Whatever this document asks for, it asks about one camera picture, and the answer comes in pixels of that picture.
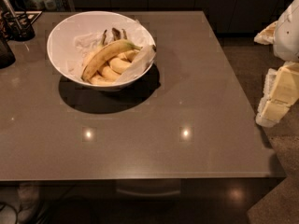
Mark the black wire utensil holder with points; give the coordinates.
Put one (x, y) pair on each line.
(19, 26)

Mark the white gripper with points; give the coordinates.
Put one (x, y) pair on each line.
(288, 32)

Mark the white ceramic bowl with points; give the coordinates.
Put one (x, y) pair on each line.
(60, 45)

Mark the dark container at left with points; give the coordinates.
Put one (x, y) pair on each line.
(7, 57)

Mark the yellow banana bunch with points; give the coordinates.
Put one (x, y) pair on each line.
(113, 68)

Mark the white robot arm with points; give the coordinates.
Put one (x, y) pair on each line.
(283, 35)

